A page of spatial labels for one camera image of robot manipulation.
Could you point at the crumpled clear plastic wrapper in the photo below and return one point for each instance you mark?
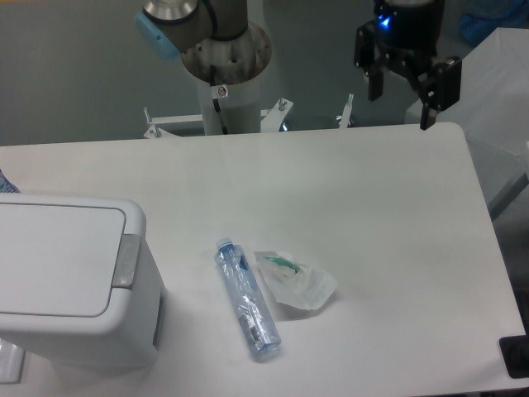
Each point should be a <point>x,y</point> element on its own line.
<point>293,283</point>

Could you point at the blue patterned packet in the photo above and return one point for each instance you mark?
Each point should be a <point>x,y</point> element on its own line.
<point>6,186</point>

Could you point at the blue plastic bag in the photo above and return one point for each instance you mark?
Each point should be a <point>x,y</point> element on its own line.
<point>481,18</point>

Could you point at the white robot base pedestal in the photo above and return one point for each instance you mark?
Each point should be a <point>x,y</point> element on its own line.
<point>227,75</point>

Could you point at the black clamp at table edge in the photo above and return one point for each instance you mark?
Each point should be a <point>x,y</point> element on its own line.
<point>515,355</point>

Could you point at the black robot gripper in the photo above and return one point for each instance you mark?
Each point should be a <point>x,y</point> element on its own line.
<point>408,31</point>

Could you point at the clear plastic bag under bin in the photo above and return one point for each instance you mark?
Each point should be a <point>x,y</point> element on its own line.
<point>12,361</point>

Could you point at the grey robot arm joint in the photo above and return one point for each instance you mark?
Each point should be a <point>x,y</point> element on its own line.
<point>170,28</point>

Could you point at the crushed clear plastic bottle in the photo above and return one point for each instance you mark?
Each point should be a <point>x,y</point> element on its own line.
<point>248,303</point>

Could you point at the white trash can lid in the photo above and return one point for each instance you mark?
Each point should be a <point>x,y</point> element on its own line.
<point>58,261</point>

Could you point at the white table support frame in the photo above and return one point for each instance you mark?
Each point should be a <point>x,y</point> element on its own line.
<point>271,120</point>

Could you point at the white trash can body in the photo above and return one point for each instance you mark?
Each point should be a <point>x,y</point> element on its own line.
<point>127,332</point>

